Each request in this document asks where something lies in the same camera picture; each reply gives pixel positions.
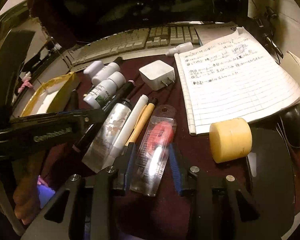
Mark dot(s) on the packaged pink item blister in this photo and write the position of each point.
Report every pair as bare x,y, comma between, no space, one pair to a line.
152,155

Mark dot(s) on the black computer mouse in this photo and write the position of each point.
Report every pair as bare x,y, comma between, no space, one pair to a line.
290,123

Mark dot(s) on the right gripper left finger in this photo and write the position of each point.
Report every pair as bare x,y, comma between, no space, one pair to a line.
85,201

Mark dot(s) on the yellow mechanical pencil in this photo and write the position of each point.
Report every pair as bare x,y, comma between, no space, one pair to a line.
142,120

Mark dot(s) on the pink cloth on counter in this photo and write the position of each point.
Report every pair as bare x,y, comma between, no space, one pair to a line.
25,84

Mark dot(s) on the white power adapter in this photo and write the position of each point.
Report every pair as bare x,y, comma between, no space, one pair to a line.
157,75

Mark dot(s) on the small white dropper bottle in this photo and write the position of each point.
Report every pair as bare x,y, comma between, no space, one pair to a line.
180,49

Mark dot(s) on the white lip balm stick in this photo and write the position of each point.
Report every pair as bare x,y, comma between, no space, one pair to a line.
128,126

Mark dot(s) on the silver hand cream tube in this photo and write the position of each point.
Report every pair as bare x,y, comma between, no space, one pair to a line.
99,149

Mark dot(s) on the black marker pen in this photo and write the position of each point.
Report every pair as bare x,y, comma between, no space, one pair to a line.
120,93

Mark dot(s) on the yellow taped foam tray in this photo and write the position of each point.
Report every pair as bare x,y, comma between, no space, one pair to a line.
52,96

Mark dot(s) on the white lined notebook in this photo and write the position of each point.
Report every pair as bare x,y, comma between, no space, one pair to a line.
232,77

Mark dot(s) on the white pill bottle green label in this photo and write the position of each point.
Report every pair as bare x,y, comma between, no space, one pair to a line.
103,92

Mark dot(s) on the black mouse pad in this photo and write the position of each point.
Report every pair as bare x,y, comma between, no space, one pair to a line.
272,182

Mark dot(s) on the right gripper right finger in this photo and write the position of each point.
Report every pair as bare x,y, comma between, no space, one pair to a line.
221,208

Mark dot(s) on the yellow round jar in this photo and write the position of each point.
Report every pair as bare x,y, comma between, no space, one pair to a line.
230,140

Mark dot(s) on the monitor with maroon cloth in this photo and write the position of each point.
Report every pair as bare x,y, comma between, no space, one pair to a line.
72,22

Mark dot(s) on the beige computer keyboard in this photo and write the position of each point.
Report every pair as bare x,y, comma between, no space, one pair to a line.
135,43

